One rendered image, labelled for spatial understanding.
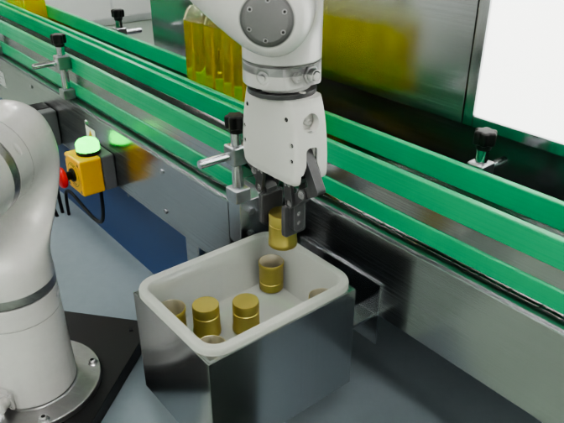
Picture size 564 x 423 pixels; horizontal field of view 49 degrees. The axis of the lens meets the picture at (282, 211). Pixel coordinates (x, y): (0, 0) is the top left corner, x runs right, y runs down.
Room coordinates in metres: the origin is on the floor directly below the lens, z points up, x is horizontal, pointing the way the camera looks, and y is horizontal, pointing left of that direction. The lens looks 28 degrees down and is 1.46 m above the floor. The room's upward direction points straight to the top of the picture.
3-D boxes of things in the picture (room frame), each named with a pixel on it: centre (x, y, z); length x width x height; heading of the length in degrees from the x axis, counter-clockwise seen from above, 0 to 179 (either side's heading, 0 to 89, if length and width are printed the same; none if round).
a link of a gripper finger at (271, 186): (0.68, 0.02, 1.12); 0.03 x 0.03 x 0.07; 39
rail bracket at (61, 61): (1.23, 0.46, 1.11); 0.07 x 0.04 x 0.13; 129
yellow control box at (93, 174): (1.08, 0.37, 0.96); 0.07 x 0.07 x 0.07; 39
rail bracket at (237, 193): (0.79, 0.04, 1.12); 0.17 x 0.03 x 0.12; 129
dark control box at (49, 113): (1.30, 0.54, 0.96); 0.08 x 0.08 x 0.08; 39
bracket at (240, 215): (0.80, 0.03, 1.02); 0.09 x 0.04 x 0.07; 129
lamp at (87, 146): (1.08, 0.36, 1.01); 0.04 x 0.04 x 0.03
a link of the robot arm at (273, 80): (0.65, 0.00, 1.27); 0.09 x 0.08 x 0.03; 39
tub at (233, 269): (0.64, 0.05, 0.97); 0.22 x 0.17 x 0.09; 129
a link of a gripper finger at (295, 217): (0.63, -0.02, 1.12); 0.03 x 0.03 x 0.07; 39
